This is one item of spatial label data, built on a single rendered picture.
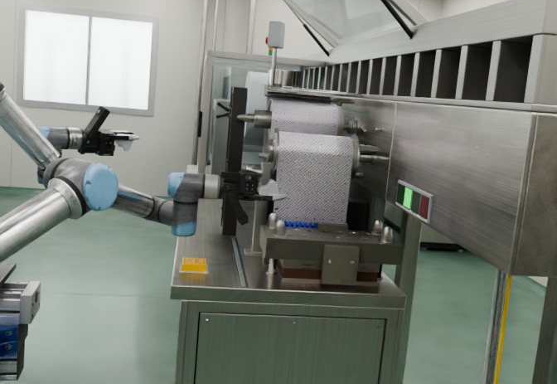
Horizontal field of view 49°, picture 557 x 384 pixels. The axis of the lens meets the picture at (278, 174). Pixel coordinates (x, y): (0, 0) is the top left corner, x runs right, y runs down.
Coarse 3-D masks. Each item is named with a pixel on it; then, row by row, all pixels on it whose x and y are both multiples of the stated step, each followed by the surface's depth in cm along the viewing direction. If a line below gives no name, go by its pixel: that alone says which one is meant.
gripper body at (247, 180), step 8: (224, 176) 184; (232, 176) 185; (240, 176) 185; (248, 176) 185; (256, 176) 184; (224, 184) 185; (232, 184) 186; (240, 184) 184; (248, 184) 185; (256, 184) 185; (240, 192) 184; (248, 192) 185; (256, 192) 186; (248, 200) 185
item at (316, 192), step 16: (288, 176) 189; (304, 176) 189; (320, 176) 190; (336, 176) 191; (288, 192) 189; (304, 192) 190; (320, 192) 191; (336, 192) 191; (288, 208) 190; (304, 208) 191; (320, 208) 191; (336, 208) 192
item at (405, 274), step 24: (408, 216) 210; (408, 240) 211; (408, 264) 212; (408, 288) 214; (552, 288) 124; (408, 312) 215; (552, 312) 124; (408, 336) 216; (552, 336) 123; (552, 360) 123
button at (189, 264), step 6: (186, 258) 180; (192, 258) 181; (198, 258) 181; (204, 258) 182; (186, 264) 175; (192, 264) 175; (198, 264) 176; (204, 264) 176; (186, 270) 175; (192, 270) 175; (198, 270) 176; (204, 270) 176
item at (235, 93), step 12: (240, 96) 216; (240, 108) 217; (240, 120) 217; (228, 132) 232; (240, 132) 218; (228, 144) 232; (240, 144) 219; (228, 156) 219; (240, 156) 219; (228, 168) 219; (240, 168) 220; (228, 204) 221; (228, 216) 222; (228, 228) 223
